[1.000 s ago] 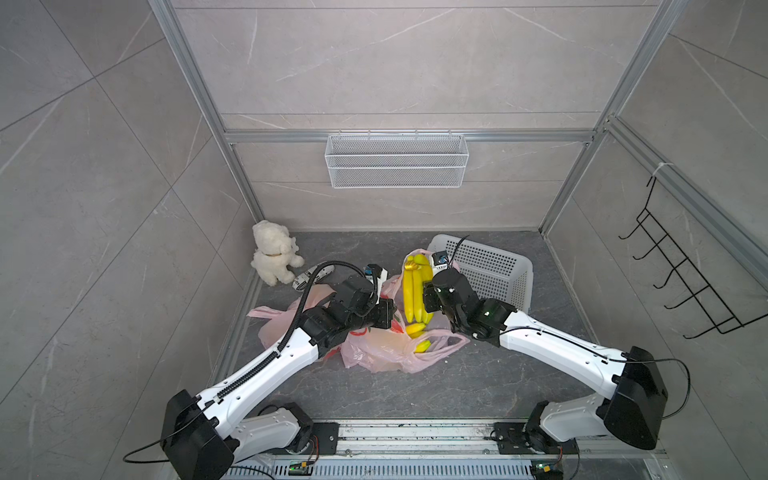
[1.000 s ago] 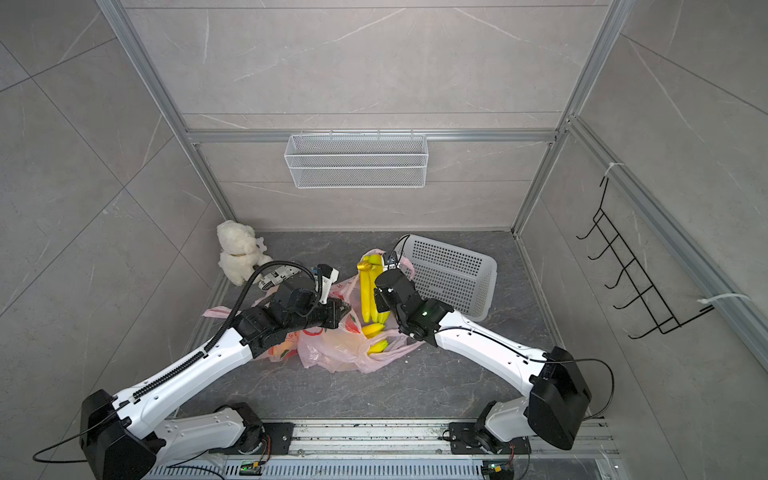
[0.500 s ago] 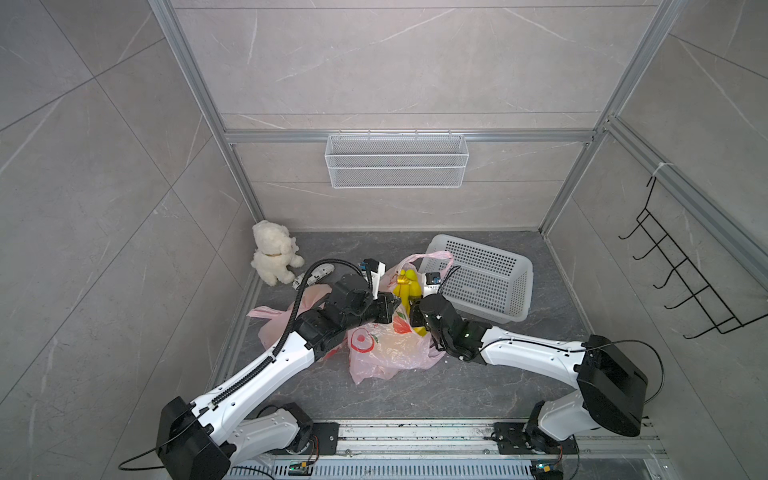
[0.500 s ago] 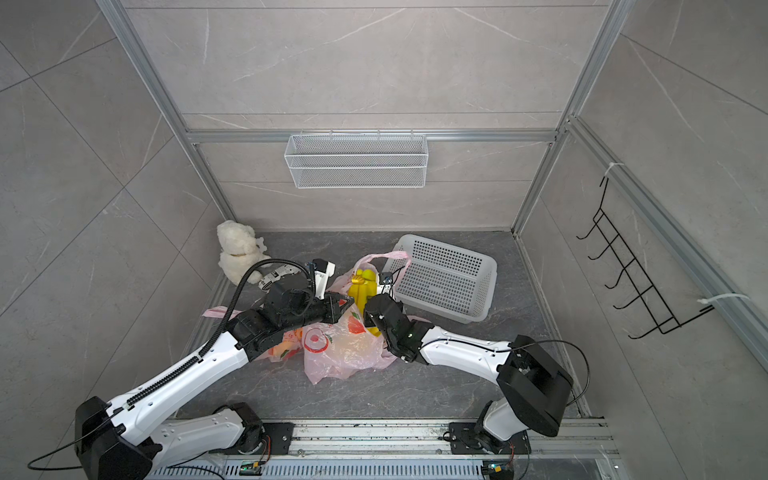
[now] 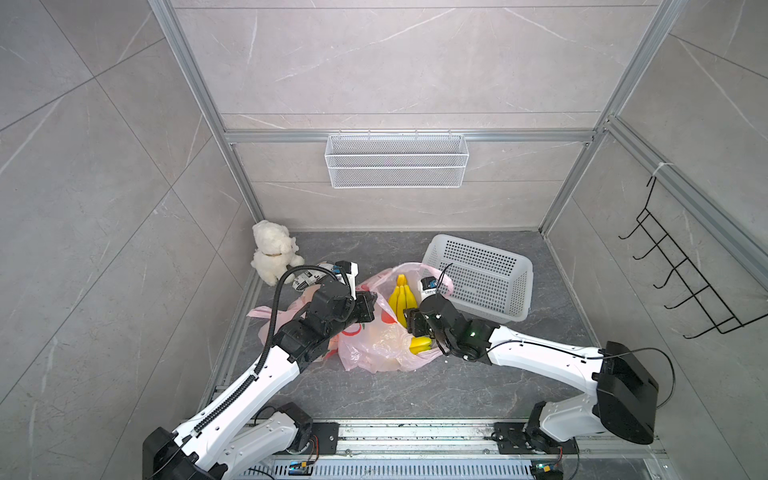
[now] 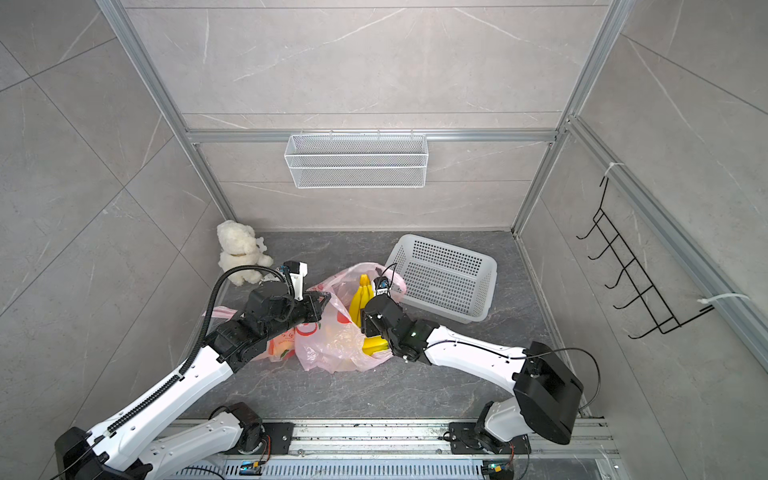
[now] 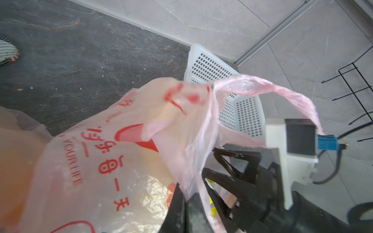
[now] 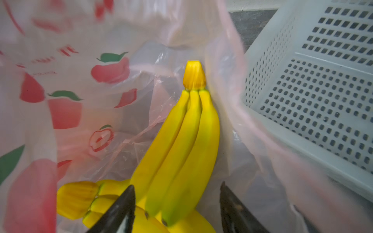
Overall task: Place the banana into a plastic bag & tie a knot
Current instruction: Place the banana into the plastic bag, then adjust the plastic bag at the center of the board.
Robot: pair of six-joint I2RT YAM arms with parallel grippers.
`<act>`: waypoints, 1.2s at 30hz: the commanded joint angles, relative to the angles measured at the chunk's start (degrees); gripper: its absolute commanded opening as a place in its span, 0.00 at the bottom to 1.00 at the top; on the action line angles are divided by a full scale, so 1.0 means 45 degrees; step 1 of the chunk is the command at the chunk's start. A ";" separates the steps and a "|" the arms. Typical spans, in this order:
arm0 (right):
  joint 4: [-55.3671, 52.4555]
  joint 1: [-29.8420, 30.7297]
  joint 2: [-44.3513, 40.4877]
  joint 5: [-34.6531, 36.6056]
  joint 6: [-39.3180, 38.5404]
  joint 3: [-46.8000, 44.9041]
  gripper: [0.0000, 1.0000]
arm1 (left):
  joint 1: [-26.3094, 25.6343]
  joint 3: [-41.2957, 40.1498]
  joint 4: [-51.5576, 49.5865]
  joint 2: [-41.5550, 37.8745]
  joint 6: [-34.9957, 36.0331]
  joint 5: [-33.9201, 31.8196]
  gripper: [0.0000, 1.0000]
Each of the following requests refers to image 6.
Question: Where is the yellow-green banana bunch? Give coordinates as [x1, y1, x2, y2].
[348, 274, 375, 328]

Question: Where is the plain pink plastic bag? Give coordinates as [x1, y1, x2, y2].
[295, 262, 407, 373]

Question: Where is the pink printed plastic bag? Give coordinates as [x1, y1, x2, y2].
[209, 305, 296, 362]

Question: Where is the white plastic basket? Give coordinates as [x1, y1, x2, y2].
[387, 234, 498, 324]

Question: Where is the bright yellow banana bunch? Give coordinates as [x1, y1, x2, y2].
[362, 336, 390, 356]

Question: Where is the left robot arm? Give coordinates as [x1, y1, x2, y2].
[55, 281, 332, 479]

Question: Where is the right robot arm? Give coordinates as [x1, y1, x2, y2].
[361, 295, 584, 453]

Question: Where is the white teddy bear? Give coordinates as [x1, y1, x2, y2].
[216, 220, 274, 272]

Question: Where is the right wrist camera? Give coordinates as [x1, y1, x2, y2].
[373, 275, 391, 296]

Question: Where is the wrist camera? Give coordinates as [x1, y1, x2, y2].
[373, 275, 391, 296]
[282, 260, 308, 301]

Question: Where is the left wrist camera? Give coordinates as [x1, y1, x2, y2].
[282, 260, 308, 301]

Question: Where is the white wire wall basket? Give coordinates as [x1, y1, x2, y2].
[284, 133, 429, 189]

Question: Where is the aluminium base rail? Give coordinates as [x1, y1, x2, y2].
[162, 419, 629, 479]

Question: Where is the black wire hook rack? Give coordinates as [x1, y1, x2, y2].
[576, 177, 715, 340]

